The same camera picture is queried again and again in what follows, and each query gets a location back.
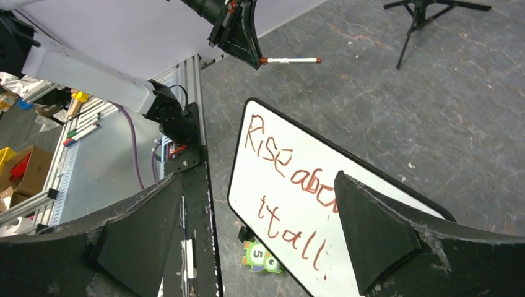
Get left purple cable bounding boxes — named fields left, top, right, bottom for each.
left=113, top=102, right=163, bottom=191

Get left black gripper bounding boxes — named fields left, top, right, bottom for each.
left=181, top=0, right=262, bottom=70

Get white marker brown cap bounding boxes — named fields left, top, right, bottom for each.
left=259, top=57, right=323, bottom=64

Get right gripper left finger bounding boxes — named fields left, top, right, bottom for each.
left=1, top=174, right=182, bottom=296

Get white whiteboard black frame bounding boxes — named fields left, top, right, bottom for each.
left=227, top=98, right=453, bottom=296

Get green owl number block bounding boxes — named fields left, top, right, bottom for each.
left=241, top=241, right=283, bottom=274

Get markers on side rail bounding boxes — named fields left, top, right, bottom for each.
left=63, top=112, right=102, bottom=146

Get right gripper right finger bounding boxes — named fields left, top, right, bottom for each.
left=334, top=172, right=524, bottom=296

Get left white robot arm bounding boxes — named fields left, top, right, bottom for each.
left=1, top=1, right=263, bottom=144

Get cardboard box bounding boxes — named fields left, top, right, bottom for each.
left=1, top=145, right=53, bottom=212

